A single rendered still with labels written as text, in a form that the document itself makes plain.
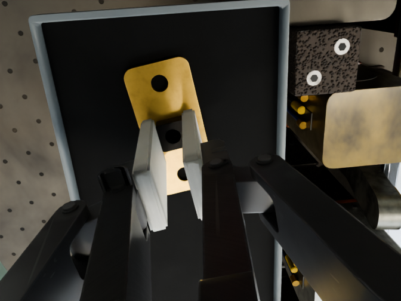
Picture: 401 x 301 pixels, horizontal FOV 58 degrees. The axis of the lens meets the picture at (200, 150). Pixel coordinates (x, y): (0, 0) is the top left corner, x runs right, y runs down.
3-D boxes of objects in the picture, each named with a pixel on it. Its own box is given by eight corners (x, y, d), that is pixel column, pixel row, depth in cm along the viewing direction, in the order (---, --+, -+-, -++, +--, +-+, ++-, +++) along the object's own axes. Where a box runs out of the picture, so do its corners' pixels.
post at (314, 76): (251, 39, 65) (357, 92, 28) (224, 41, 65) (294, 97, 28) (251, 9, 63) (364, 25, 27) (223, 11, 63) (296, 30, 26)
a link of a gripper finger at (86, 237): (145, 244, 14) (70, 263, 14) (150, 183, 18) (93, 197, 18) (133, 211, 13) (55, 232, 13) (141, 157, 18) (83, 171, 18)
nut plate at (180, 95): (216, 181, 24) (219, 189, 23) (161, 194, 24) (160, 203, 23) (186, 54, 21) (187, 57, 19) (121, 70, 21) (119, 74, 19)
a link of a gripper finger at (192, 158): (182, 160, 14) (200, 156, 14) (181, 110, 21) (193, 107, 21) (199, 222, 16) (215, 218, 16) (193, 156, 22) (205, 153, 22)
